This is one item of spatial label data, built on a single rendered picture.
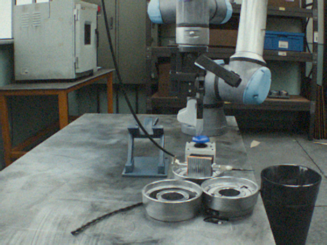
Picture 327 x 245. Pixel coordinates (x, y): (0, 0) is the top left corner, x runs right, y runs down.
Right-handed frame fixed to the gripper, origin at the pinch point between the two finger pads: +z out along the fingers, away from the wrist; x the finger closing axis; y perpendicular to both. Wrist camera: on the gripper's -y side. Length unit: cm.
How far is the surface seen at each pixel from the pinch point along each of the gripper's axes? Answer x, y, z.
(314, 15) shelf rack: -318, -123, -55
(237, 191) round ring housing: 23.0, -7.3, 5.6
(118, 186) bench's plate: 16.2, 16.4, 8.3
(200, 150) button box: 3.2, -0.1, 3.7
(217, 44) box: -323, -14, -17
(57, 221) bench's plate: 34.2, 23.5, 8.3
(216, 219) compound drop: 30.4, -3.5, 7.9
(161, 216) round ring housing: 30.9, 5.8, 7.4
